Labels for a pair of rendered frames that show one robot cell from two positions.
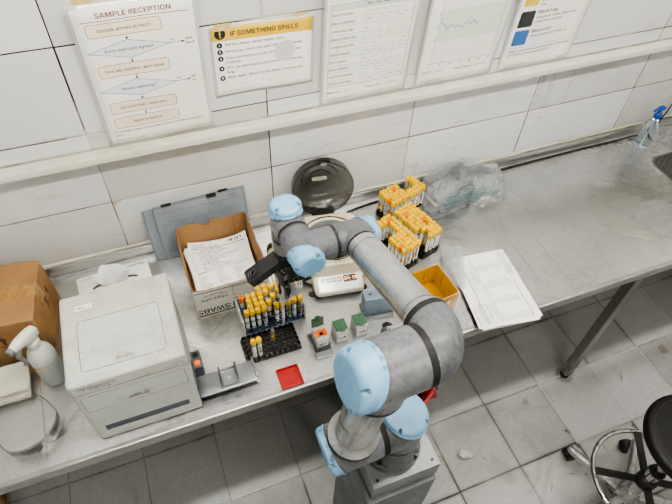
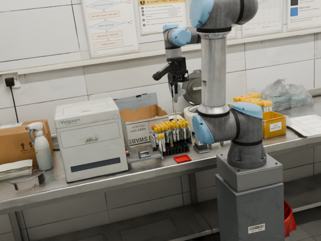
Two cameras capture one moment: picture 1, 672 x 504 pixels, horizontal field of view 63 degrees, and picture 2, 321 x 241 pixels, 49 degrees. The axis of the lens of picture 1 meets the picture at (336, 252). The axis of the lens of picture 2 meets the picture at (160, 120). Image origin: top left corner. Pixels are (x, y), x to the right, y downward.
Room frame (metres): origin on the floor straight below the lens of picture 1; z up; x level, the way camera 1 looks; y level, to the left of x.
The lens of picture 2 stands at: (-0.77, -0.12, 1.53)
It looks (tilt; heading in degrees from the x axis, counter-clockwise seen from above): 16 degrees down; 12
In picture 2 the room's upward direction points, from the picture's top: 7 degrees counter-clockwise
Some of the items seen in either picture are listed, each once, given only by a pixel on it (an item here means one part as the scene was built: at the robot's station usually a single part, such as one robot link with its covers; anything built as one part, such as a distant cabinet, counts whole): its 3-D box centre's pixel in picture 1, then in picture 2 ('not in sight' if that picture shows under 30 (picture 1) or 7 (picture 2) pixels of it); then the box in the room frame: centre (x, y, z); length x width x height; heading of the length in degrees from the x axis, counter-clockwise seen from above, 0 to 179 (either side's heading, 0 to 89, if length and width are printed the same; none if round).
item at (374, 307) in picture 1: (377, 302); not in sight; (1.03, -0.14, 0.92); 0.10 x 0.07 x 0.10; 106
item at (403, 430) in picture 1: (399, 421); (245, 120); (0.55, -0.17, 1.12); 0.13 x 0.12 x 0.14; 116
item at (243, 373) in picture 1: (221, 378); (140, 155); (0.73, 0.31, 0.92); 0.21 x 0.07 x 0.05; 114
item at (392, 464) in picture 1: (393, 438); (246, 148); (0.56, -0.18, 1.00); 0.15 x 0.15 x 0.10
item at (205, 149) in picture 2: (320, 342); (200, 146); (0.89, 0.03, 0.89); 0.09 x 0.05 x 0.04; 24
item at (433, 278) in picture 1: (429, 293); (268, 124); (1.08, -0.31, 0.93); 0.13 x 0.13 x 0.10; 29
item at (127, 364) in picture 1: (139, 354); (93, 136); (0.74, 0.52, 1.03); 0.31 x 0.27 x 0.30; 114
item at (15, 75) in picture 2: not in sight; (11, 81); (1.03, 1.08, 1.29); 0.09 x 0.01 x 0.09; 114
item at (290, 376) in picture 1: (289, 376); (182, 158); (0.77, 0.11, 0.88); 0.07 x 0.07 x 0.01; 24
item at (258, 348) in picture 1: (270, 335); (169, 141); (0.88, 0.18, 0.93); 0.17 x 0.09 x 0.11; 114
